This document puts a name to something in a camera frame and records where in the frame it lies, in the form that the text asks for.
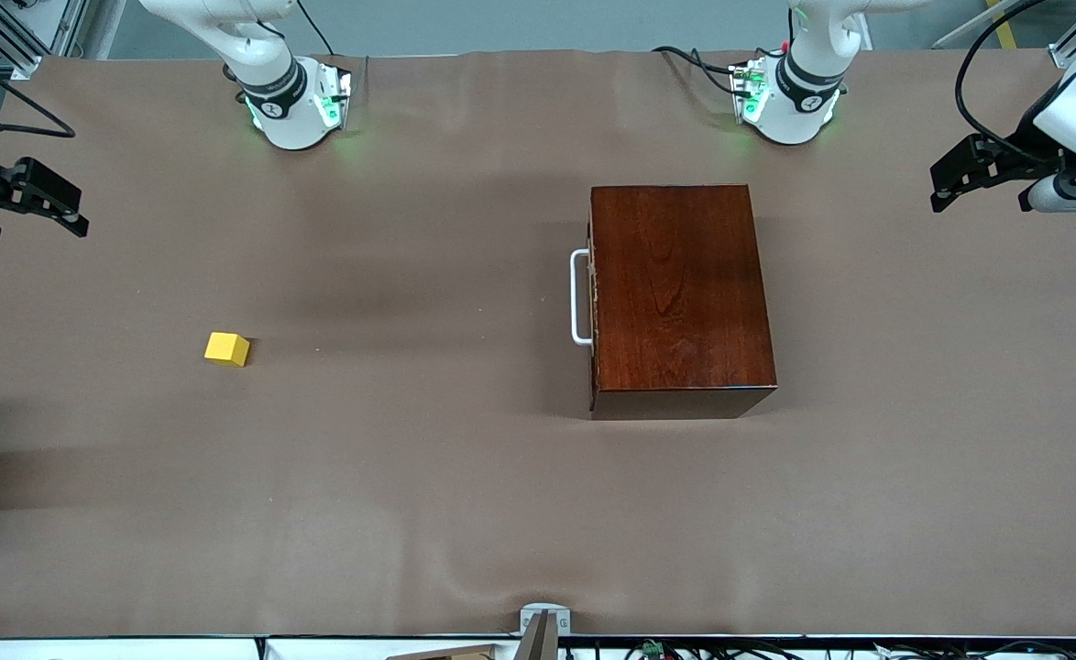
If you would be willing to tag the grey metal camera bracket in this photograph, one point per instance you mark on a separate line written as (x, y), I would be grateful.
(556, 623)

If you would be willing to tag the yellow floor tape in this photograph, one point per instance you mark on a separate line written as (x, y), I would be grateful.
(1005, 32)

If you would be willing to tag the brown table mat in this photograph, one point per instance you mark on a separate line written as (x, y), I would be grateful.
(410, 504)

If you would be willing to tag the light wooden board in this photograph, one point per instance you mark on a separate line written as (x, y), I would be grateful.
(455, 654)

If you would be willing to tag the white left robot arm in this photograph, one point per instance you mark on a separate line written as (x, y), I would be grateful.
(799, 101)

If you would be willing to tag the yellow cube block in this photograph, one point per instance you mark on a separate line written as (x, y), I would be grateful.
(226, 348)

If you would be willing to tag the green terminal connector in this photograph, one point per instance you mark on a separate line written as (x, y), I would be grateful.
(653, 649)

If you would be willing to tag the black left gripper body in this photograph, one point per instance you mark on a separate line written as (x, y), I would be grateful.
(1020, 148)

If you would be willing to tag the silver aluminium post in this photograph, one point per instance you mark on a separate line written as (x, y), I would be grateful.
(75, 23)

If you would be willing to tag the dark brown wooden cabinet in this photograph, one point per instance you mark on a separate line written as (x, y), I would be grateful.
(685, 293)

